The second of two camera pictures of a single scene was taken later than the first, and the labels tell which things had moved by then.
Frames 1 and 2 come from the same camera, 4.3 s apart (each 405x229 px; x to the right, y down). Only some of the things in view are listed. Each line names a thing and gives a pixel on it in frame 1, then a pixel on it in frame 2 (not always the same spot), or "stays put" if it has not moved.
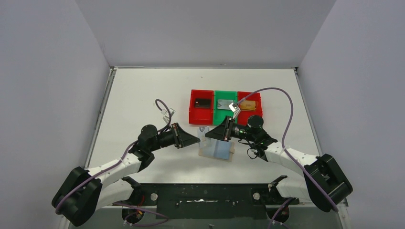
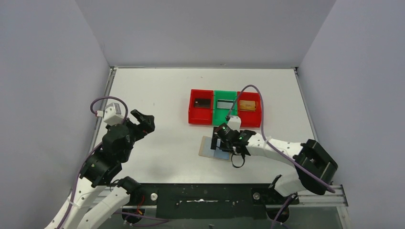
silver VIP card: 205,141 to 224,104
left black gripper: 176,136 to 137,127
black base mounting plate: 207,201 stays put
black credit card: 203,103 stays put
